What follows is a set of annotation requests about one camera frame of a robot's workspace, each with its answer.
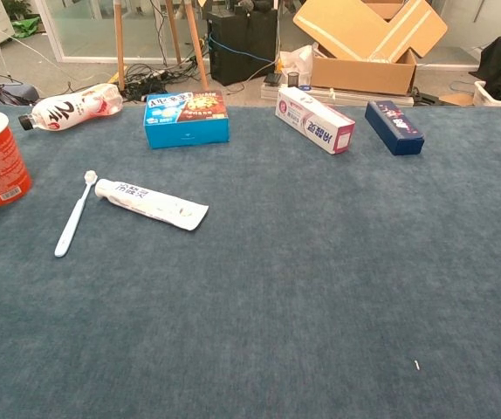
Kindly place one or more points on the white pink toothpaste box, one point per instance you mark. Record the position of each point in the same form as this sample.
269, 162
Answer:
311, 122

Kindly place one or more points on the small black device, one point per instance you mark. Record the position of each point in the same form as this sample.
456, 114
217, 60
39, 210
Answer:
273, 78

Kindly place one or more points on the green bag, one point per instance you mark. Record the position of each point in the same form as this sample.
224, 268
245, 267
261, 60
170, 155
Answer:
25, 27

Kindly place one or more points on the light blue toothbrush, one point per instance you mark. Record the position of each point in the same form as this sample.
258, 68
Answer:
73, 218

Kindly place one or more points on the black computer tower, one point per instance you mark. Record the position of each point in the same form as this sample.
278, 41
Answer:
242, 48

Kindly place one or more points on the blue table mat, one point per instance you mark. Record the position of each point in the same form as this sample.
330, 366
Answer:
276, 283

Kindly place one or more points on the dark blue narrow box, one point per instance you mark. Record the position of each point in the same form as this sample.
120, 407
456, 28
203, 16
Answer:
394, 126

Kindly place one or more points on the white plastic bag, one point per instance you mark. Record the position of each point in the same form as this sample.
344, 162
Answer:
298, 59

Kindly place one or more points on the blue cookie box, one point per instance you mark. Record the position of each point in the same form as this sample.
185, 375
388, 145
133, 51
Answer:
185, 131

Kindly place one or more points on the wooden tripod legs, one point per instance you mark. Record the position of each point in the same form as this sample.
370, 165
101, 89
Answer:
119, 43

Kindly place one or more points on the plastic bottle white red label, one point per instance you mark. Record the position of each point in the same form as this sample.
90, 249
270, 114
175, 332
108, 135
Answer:
71, 111

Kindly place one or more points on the green potted plant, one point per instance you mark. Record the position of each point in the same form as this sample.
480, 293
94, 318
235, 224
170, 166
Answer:
17, 8

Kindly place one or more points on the flat brown cardboard piece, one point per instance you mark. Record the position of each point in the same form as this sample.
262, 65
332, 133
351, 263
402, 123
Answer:
457, 100

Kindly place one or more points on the white toothpaste tube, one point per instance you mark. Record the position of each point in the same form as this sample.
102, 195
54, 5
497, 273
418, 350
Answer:
154, 203

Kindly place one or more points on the tiny white scrap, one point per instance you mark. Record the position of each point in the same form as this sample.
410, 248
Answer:
416, 365

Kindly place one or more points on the open cardboard box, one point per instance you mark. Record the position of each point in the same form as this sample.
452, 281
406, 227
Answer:
364, 74

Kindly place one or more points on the black mesh pen cup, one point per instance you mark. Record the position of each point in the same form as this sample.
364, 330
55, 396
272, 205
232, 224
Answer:
293, 79

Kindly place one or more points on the white plastic crate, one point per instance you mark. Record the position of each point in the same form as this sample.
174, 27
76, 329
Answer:
486, 96

